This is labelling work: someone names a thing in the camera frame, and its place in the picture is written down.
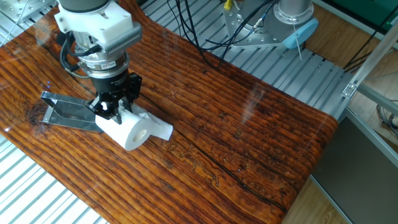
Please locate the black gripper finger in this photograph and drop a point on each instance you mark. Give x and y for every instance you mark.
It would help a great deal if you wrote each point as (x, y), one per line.
(135, 87)
(107, 107)

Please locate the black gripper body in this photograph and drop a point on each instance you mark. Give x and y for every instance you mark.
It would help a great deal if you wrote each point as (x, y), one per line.
(110, 84)

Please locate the white toilet paper roll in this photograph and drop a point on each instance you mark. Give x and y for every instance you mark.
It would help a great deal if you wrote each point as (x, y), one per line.
(133, 130)

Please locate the silver and light-blue robot arm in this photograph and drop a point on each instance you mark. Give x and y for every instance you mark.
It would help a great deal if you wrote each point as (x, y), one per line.
(102, 63)

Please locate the shiny metal toilet paper holder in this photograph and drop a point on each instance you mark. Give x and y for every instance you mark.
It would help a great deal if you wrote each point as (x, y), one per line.
(68, 112)

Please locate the glossy wood-grain table mat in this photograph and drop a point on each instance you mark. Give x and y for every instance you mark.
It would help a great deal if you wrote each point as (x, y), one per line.
(233, 124)

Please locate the silver perforated metal plate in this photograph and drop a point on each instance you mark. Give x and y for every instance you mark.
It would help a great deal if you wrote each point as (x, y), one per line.
(18, 7)

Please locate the small yellow object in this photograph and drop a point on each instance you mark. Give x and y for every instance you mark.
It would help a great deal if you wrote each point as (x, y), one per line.
(228, 4)

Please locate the white zip tie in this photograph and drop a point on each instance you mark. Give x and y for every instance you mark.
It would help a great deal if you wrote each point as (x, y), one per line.
(297, 43)

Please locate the dark grey panel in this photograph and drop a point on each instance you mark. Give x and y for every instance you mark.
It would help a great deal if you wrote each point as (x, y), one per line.
(357, 186)

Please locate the green board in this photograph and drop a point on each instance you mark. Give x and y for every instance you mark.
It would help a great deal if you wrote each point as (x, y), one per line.
(367, 9)

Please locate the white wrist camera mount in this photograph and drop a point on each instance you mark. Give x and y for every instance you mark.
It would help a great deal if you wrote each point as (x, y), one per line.
(102, 26)

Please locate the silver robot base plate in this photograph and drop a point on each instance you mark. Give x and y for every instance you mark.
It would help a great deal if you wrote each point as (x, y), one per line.
(239, 21)

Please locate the aluminium frame post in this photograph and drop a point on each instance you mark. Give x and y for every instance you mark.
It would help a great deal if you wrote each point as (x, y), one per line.
(373, 56)

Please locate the aluminium frame rail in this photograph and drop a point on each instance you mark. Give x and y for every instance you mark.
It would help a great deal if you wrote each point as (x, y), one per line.
(373, 137)
(379, 98)

